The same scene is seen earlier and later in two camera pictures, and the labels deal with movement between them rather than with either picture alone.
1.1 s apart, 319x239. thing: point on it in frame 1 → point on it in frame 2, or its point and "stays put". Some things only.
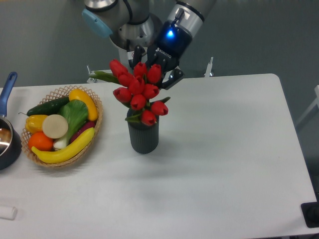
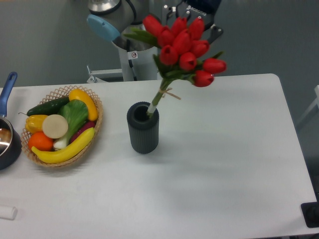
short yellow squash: x=79 y=94 stays put
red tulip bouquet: x=137 y=88 → x=182 y=55
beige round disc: x=55 y=126 stays put
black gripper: x=172 y=43 → x=204 y=9
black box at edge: x=310 y=212 stays put
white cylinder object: x=8 y=212 stays put
